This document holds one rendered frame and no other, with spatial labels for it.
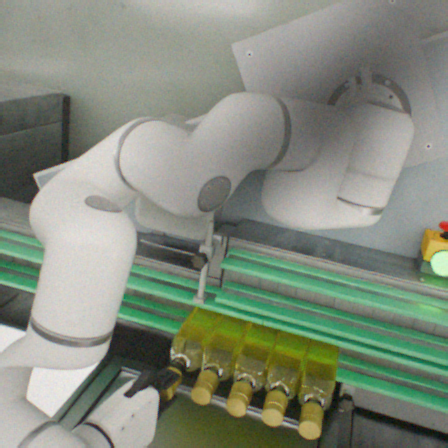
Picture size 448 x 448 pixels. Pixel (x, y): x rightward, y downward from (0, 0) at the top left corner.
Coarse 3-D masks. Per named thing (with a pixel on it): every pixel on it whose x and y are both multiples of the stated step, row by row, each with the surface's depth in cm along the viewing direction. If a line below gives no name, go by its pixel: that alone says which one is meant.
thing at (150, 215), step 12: (144, 204) 111; (156, 204) 116; (144, 216) 111; (156, 216) 113; (168, 216) 114; (156, 228) 110; (168, 228) 109; (180, 228) 109; (192, 228) 110; (204, 228) 110
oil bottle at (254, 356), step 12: (252, 324) 97; (252, 336) 93; (264, 336) 94; (276, 336) 95; (240, 348) 89; (252, 348) 89; (264, 348) 90; (240, 360) 86; (252, 360) 86; (264, 360) 87; (240, 372) 85; (252, 372) 85; (264, 372) 86
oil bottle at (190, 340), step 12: (192, 312) 97; (204, 312) 98; (216, 312) 99; (192, 324) 94; (204, 324) 94; (216, 324) 97; (180, 336) 90; (192, 336) 90; (204, 336) 91; (180, 348) 87; (192, 348) 87; (192, 360) 87
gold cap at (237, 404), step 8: (240, 384) 82; (248, 384) 82; (232, 392) 81; (240, 392) 80; (248, 392) 81; (232, 400) 79; (240, 400) 79; (248, 400) 80; (232, 408) 79; (240, 408) 79
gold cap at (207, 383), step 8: (200, 376) 83; (208, 376) 82; (216, 376) 83; (200, 384) 80; (208, 384) 81; (216, 384) 83; (192, 392) 80; (200, 392) 80; (208, 392) 80; (200, 400) 81; (208, 400) 80
